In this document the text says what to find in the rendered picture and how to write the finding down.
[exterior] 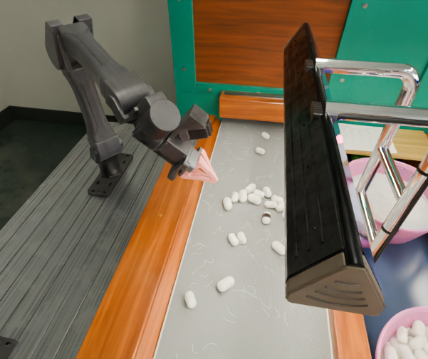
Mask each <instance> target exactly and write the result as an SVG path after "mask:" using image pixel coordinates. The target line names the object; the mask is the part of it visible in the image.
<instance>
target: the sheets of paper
mask: <svg viewBox="0 0 428 359"><path fill-rule="evenodd" d="M338 125H339V128H340V133H341V136H342V138H343V144H344V148H345V150H363V151H371V152H372V151H373V150H374V147H375V145H376V143H377V140H378V138H379V136H380V134H381V132H382V129H383V128H380V127H370V126H363V125H351V124H344V123H338ZM389 150H390V153H397V151H396V149H395V146H394V144H393V142H392V144H391V145H390V148H389Z"/></svg>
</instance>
